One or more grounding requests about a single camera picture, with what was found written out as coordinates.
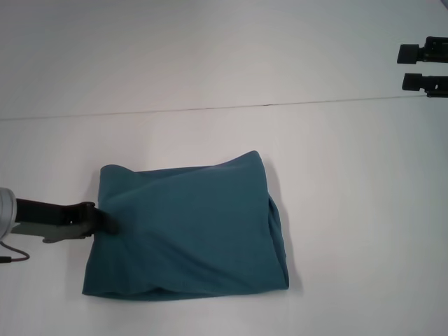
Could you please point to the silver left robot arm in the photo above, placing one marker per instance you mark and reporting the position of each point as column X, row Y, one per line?
column 7, row 211

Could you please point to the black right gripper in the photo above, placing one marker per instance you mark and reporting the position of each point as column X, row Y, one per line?
column 435, row 61

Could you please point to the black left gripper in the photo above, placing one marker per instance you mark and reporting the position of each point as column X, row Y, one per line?
column 52, row 218

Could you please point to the teal FREE print t-shirt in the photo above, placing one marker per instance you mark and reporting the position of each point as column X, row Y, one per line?
column 189, row 227

